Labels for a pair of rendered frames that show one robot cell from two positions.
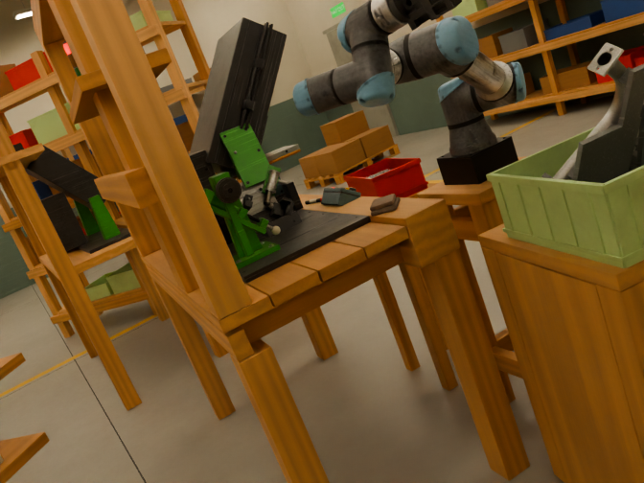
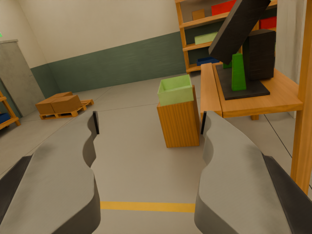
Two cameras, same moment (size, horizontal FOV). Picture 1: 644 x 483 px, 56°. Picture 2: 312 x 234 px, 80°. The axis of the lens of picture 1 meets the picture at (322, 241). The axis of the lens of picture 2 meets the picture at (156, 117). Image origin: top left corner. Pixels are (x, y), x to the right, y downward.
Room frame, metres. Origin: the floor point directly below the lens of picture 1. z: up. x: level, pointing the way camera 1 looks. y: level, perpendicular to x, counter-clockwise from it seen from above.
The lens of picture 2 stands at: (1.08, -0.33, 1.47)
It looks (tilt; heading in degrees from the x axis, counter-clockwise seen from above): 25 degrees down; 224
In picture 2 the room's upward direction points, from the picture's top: 14 degrees counter-clockwise
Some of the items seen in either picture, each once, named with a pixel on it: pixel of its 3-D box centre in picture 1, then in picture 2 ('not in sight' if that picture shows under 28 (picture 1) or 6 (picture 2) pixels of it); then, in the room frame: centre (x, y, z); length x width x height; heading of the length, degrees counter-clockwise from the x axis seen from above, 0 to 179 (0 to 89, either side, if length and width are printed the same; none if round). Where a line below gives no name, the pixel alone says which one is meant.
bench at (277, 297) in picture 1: (297, 339); not in sight; (2.19, 0.23, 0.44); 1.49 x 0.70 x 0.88; 20
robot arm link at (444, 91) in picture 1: (460, 98); not in sight; (1.91, -0.57, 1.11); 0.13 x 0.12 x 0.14; 53
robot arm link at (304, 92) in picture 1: (364, 76); not in sight; (1.45, -0.23, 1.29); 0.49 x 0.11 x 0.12; 143
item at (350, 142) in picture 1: (344, 147); not in sight; (8.60, -0.79, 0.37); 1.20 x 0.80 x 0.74; 124
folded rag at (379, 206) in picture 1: (384, 204); not in sight; (1.74, -0.21, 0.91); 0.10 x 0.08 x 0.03; 161
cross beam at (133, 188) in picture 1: (117, 187); not in sight; (2.06, 0.57, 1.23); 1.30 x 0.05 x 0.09; 20
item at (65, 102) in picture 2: not in sight; (65, 104); (-0.91, -5.49, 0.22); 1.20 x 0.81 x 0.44; 111
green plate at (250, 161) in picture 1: (244, 155); not in sight; (2.14, 0.14, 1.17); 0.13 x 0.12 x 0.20; 20
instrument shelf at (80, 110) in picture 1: (110, 93); not in sight; (2.10, 0.47, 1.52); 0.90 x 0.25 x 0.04; 20
